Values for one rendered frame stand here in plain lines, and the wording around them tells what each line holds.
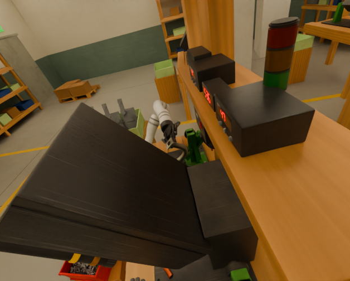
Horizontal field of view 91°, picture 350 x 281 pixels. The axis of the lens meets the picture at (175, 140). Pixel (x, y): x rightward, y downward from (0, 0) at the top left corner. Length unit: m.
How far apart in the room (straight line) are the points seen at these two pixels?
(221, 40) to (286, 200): 0.59
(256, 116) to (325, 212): 0.17
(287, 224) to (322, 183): 0.10
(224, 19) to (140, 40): 7.21
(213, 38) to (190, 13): 0.44
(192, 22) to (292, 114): 0.91
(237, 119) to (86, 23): 8.21
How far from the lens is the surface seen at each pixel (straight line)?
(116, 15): 7.99
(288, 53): 0.43
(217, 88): 0.53
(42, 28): 9.28
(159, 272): 0.97
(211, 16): 0.73
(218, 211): 0.64
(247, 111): 0.36
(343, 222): 0.33
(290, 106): 0.38
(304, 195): 0.34
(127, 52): 8.10
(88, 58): 8.73
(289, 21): 0.42
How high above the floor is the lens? 1.81
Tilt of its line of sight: 38 degrees down
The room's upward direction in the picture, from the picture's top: 16 degrees counter-clockwise
